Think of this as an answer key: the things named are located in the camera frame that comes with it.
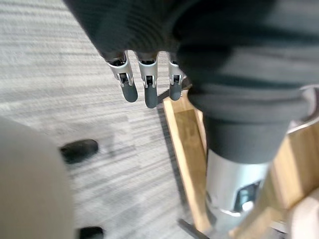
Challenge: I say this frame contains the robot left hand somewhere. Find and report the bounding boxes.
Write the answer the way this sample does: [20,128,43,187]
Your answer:
[62,0,319,217]

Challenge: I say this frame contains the wooden shoe rack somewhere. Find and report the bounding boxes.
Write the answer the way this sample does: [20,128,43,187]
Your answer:
[162,83,319,239]

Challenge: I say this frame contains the light grey slipper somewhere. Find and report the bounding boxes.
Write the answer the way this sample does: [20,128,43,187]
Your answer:
[286,84,319,135]

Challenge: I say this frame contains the robot dark foot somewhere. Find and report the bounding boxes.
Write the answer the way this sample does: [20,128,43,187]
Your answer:
[79,226,104,239]
[59,139,99,164]

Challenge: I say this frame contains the beige slipper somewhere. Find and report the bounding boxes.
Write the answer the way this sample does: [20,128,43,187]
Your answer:
[286,190,319,239]

